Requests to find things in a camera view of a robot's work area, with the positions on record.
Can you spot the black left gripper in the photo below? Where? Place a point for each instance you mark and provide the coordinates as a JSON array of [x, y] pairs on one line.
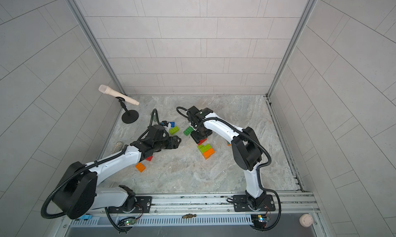
[[171, 145]]

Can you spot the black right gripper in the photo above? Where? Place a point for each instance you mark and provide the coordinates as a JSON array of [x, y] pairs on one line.
[[196, 137]]

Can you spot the bright green lego brick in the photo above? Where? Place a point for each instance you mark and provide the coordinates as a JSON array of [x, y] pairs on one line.
[[188, 131]]

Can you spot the lime lego brick long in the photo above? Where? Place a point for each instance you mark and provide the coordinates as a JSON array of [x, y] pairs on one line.
[[203, 148], [173, 130]]

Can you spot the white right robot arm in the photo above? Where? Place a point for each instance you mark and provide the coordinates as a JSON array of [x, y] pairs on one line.
[[247, 151]]

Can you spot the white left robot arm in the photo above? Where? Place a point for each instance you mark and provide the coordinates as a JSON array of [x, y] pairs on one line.
[[77, 192]]

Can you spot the dark blue lego brick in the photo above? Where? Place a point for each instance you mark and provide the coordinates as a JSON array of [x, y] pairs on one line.
[[171, 124]]

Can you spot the black microphone stand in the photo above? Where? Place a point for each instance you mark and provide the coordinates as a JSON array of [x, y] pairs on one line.
[[129, 116]]

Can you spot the glittery silver stick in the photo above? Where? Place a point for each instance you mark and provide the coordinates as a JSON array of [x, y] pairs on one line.
[[117, 147]]

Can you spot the beige microphone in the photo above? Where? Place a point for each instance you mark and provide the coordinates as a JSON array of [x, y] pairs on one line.
[[109, 91]]

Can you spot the brass fitting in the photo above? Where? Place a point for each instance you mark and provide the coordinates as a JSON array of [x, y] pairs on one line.
[[188, 216]]

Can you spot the left circuit board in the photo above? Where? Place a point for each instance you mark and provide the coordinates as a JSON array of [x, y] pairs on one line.
[[128, 221]]

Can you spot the circuit board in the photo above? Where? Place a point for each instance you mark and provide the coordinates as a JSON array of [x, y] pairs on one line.
[[128, 221], [260, 221]]

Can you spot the right circuit board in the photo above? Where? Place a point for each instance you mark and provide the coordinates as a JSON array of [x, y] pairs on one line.
[[260, 221]]

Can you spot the metal corner profile right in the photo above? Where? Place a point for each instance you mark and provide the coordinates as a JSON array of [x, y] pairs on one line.
[[293, 42]]

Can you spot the metal corner profile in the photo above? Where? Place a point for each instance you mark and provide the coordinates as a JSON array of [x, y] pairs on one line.
[[72, 4], [293, 42]]

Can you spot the pink round knob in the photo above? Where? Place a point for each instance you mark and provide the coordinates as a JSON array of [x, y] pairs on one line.
[[306, 220]]

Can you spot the metal corner profile left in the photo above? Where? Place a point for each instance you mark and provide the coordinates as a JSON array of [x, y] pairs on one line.
[[72, 4]]

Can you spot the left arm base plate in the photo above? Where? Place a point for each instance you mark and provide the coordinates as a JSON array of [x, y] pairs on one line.
[[139, 204]]

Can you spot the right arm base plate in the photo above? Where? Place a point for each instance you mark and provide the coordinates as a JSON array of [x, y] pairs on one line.
[[246, 203]]

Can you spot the blue clip on rail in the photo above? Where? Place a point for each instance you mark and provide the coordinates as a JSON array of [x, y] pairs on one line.
[[85, 217]]

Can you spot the aluminium rail frame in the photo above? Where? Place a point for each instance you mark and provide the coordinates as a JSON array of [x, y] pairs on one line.
[[215, 218]]

